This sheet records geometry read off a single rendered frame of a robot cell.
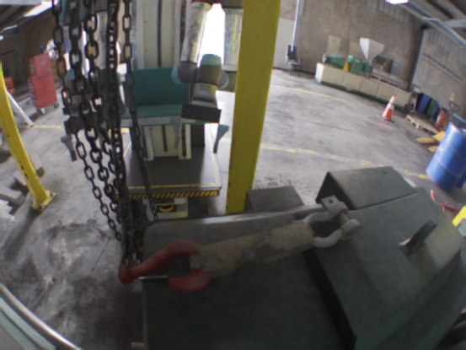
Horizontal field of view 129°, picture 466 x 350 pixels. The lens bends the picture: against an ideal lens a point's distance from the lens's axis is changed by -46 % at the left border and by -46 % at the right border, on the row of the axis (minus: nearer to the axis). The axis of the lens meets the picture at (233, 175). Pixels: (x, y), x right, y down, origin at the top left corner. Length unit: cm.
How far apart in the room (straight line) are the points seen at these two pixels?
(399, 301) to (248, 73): 61
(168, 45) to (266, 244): 112
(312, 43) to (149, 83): 860
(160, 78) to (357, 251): 111
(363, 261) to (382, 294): 6
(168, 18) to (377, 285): 128
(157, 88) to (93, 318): 129
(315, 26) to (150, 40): 859
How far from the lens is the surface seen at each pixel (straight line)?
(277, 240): 26
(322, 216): 30
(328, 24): 963
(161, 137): 138
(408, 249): 38
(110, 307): 125
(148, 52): 124
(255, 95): 63
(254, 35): 61
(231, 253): 25
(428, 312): 42
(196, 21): 89
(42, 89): 491
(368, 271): 31
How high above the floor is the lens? 110
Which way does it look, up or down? 38 degrees down
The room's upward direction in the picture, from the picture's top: 6 degrees clockwise
